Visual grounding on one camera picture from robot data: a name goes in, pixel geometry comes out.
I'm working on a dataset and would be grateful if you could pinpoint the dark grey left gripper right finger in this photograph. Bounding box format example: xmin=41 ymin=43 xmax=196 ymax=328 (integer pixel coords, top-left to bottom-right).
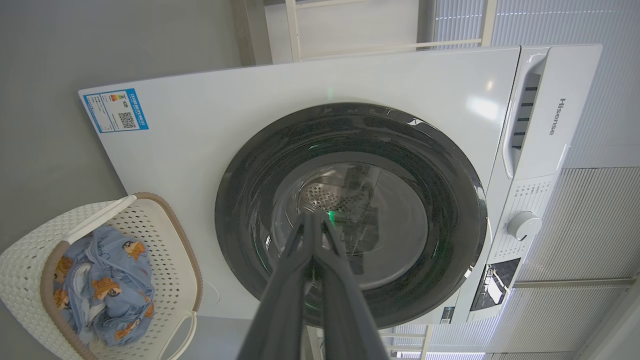
xmin=314 ymin=213 xmax=391 ymax=360

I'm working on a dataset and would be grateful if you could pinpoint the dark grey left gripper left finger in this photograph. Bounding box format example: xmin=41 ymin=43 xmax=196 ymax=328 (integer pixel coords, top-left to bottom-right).
xmin=237 ymin=212 xmax=316 ymax=360

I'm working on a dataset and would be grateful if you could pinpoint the black round glass washer door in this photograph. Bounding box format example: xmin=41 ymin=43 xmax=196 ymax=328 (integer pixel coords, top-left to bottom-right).
xmin=215 ymin=102 xmax=489 ymax=330

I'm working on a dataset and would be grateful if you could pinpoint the blue bear print garment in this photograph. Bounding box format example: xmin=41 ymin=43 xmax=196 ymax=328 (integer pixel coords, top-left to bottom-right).
xmin=52 ymin=256 xmax=156 ymax=349
xmin=67 ymin=225 xmax=151 ymax=286

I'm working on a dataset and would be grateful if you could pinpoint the black washing machine display panel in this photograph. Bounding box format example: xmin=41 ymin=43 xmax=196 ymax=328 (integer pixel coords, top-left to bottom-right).
xmin=470 ymin=257 xmax=522 ymax=312

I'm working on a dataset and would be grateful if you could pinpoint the white front-load washing machine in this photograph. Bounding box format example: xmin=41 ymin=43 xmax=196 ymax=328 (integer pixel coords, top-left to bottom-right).
xmin=78 ymin=44 xmax=603 ymax=327

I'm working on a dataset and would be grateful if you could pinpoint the white washing machine dial knob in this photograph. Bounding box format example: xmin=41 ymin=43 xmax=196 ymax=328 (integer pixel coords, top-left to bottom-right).
xmin=506 ymin=210 xmax=544 ymax=242

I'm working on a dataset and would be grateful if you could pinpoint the cream perforated basket brown rim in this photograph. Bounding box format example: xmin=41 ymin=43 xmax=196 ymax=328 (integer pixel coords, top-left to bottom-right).
xmin=0 ymin=192 xmax=204 ymax=360

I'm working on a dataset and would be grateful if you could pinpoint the blue energy label sticker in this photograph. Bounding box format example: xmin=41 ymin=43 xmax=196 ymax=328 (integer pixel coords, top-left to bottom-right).
xmin=82 ymin=88 xmax=150 ymax=134

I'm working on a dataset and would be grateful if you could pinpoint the white detergent drawer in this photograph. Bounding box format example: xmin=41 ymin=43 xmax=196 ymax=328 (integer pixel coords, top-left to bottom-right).
xmin=501 ymin=44 xmax=603 ymax=181

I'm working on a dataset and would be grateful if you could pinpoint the white metal frame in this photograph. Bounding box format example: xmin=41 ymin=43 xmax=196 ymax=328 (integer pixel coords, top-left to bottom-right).
xmin=284 ymin=0 xmax=499 ymax=64

